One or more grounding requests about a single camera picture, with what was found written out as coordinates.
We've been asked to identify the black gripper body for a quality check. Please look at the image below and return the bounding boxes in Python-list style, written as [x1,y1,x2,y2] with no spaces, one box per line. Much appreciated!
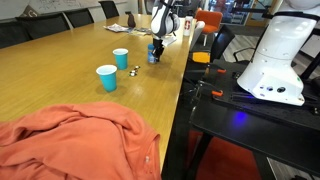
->
[152,35,166,49]

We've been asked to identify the blue lidded jar container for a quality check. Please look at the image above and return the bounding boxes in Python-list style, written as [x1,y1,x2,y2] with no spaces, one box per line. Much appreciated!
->
[147,43,158,65]

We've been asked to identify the white paper sheet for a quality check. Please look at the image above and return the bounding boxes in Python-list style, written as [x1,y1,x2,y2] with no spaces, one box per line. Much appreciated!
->
[161,34,178,48]

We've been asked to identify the printed paper sheets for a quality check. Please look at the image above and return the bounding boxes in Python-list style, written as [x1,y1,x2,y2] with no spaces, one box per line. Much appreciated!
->
[103,22,135,34]
[129,26,154,37]

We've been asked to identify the white printed can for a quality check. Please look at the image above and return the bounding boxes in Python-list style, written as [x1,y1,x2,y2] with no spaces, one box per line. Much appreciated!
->
[183,15,195,37]

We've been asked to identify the dark brown figurine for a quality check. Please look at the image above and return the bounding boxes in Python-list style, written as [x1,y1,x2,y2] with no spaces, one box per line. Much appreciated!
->
[127,13,137,29]

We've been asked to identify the teal plastic cup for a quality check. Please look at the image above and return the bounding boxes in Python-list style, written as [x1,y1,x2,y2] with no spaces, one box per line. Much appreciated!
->
[112,48,129,71]
[95,64,119,93]

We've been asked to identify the orange chair with white legs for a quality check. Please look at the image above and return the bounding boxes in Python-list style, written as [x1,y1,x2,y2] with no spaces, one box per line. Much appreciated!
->
[194,8,224,47]

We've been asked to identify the black mesh office chair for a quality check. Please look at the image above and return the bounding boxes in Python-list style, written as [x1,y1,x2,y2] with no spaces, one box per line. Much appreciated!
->
[98,0,120,20]
[62,7,95,29]
[209,24,237,64]
[15,12,72,36]

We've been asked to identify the whiteboard with writing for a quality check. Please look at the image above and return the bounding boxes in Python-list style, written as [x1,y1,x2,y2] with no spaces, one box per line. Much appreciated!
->
[0,0,128,20]

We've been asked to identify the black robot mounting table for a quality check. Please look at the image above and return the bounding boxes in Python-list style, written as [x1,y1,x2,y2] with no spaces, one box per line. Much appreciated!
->
[186,59,320,178]

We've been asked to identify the orange cloth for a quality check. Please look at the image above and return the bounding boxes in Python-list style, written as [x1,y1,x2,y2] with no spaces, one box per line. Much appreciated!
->
[0,101,163,180]

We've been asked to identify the grey poster on whiteboard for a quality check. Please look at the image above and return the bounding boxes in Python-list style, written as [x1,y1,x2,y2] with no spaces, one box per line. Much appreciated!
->
[19,4,40,18]

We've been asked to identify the orange handled clamp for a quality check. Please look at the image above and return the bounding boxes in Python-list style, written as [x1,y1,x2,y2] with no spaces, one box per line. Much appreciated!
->
[198,80,225,99]
[204,63,228,75]

